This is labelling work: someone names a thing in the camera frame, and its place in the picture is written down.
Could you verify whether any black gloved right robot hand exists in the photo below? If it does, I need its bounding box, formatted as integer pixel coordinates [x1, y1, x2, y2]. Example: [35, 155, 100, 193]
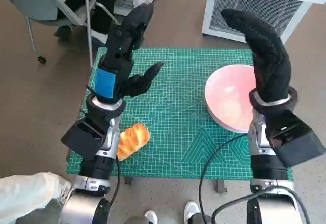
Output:
[220, 8, 292, 104]

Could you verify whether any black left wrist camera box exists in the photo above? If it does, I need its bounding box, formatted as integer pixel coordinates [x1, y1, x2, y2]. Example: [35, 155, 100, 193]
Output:
[60, 119, 105, 161]

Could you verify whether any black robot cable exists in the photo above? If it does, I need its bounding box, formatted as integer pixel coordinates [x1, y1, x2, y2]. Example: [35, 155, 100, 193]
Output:
[212, 190, 311, 224]
[108, 154, 122, 207]
[198, 133, 250, 224]

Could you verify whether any green cutting mat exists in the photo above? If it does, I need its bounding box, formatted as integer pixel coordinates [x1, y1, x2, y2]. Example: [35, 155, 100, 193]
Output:
[66, 46, 293, 181]

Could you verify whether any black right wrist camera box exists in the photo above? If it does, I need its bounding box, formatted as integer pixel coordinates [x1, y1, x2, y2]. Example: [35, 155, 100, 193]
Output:
[264, 109, 326, 169]

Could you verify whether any large white grille cabinet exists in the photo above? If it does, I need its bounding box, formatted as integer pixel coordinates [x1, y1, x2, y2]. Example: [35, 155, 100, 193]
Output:
[201, 0, 326, 44]

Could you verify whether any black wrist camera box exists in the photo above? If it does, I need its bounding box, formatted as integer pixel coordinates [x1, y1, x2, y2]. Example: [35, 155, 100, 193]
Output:
[264, 109, 326, 169]
[60, 119, 105, 161]

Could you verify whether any pink bowl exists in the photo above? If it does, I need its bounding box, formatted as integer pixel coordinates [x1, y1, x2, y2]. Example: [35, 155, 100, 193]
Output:
[204, 65, 257, 134]

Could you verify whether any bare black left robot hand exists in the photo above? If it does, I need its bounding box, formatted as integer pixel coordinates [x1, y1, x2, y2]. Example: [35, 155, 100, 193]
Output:
[86, 2, 164, 105]

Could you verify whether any long toy bread loaf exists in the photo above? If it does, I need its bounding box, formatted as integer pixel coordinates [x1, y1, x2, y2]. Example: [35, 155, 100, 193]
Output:
[116, 123, 151, 162]

